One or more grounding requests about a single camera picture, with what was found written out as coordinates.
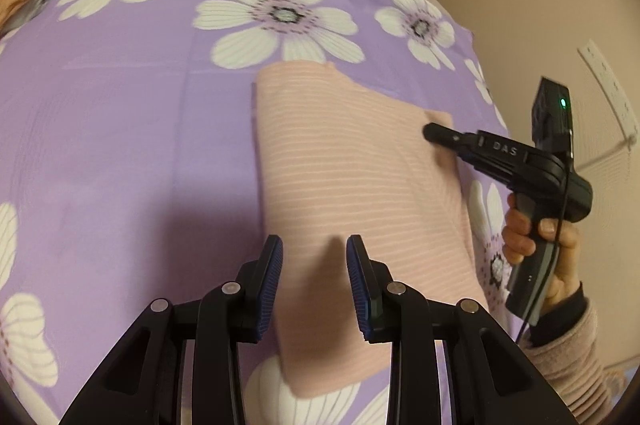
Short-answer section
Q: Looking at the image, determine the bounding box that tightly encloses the pink striped garment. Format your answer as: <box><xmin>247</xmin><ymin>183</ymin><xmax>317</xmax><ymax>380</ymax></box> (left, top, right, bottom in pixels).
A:
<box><xmin>256</xmin><ymin>61</ymin><xmax>484</xmax><ymax>398</ymax></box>

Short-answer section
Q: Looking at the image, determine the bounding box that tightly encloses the right forearm pink sleeve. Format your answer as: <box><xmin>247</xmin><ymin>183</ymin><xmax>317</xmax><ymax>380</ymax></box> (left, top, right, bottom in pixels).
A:
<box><xmin>521</xmin><ymin>289</ymin><xmax>627</xmax><ymax>424</ymax></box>

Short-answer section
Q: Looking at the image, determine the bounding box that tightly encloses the right hand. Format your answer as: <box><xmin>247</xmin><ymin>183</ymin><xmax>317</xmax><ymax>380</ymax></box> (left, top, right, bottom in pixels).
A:
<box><xmin>501</xmin><ymin>193</ymin><xmax>584</xmax><ymax>315</ymax></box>

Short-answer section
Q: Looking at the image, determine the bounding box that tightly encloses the white power strip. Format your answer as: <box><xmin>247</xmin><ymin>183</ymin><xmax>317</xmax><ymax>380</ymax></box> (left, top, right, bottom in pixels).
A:
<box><xmin>578</xmin><ymin>39</ymin><xmax>639</xmax><ymax>148</ymax></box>

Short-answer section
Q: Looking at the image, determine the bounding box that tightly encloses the purple floral bed sheet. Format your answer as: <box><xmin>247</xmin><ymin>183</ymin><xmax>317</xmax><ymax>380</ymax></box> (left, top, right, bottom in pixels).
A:
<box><xmin>1</xmin><ymin>0</ymin><xmax>506</xmax><ymax>424</ymax></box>

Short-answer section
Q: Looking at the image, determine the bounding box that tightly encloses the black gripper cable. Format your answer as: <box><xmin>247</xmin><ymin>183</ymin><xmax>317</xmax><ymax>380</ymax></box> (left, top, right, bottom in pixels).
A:
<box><xmin>516</xmin><ymin>129</ymin><xmax>574</xmax><ymax>346</ymax></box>

